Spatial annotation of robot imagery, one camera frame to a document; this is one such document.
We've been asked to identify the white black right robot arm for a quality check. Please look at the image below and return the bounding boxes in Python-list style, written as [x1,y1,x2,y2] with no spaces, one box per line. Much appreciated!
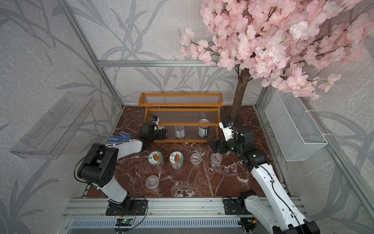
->
[208,121,320,234]

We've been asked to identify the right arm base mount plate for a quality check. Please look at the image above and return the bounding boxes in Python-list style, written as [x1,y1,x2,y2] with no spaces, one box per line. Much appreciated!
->
[222,197,249,215]

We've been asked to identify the tomato label seed jar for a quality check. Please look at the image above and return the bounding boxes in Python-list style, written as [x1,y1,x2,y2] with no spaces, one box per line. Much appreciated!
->
[148,151,164,168]
[169,151,184,170]

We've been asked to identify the white mesh wire basket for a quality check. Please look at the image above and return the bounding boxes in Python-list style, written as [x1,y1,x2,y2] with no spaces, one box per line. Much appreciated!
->
[265,91,328,161]

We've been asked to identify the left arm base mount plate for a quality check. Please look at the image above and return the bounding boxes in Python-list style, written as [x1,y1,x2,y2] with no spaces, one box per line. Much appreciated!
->
[105,199,148,216]

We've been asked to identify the circuit board right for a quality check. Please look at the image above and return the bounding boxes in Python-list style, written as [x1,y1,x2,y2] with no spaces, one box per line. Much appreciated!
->
[238,217,257,229]

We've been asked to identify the purple flower seed can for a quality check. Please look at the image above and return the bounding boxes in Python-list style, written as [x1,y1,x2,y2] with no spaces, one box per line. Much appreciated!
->
[174,126,186,139]

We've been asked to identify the artificial cherry blossom tree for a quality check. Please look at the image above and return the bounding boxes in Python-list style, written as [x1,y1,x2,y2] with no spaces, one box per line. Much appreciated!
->
[180,1,374,121]

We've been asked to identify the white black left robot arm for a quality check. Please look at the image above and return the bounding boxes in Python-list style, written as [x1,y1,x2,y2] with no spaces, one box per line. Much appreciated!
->
[74,121,167,205]

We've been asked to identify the aluminium front rail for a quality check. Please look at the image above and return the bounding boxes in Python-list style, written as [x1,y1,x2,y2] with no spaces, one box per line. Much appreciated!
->
[61,196,307,218]

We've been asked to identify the clear jar black label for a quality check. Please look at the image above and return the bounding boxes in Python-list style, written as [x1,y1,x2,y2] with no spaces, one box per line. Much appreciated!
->
[146,175,160,190]

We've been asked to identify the orange wooden three-tier shelf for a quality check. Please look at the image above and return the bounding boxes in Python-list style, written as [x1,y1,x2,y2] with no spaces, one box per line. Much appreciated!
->
[138,93,224,143]

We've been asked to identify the blue dotted work glove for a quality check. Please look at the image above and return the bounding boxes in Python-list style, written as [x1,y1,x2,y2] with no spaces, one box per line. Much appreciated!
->
[105,132,132,145]

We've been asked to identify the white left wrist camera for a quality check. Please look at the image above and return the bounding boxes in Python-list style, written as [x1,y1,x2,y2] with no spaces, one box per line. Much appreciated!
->
[150,115,159,131]

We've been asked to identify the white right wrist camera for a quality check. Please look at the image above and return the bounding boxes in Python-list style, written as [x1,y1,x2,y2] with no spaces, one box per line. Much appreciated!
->
[219,121,234,141]

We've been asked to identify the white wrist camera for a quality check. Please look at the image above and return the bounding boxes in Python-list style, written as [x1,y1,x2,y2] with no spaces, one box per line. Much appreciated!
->
[150,115,159,131]
[219,121,234,141]

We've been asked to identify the clear jar red label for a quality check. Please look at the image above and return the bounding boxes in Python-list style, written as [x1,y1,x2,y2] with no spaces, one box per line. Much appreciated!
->
[210,153,223,166]
[190,153,202,166]

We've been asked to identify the green circuit board left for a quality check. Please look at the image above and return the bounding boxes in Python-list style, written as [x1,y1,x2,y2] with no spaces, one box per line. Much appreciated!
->
[116,218,134,227]

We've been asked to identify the clear acrylic wall shelf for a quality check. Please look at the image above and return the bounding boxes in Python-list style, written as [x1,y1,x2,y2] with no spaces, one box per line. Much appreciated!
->
[10,92,96,160]

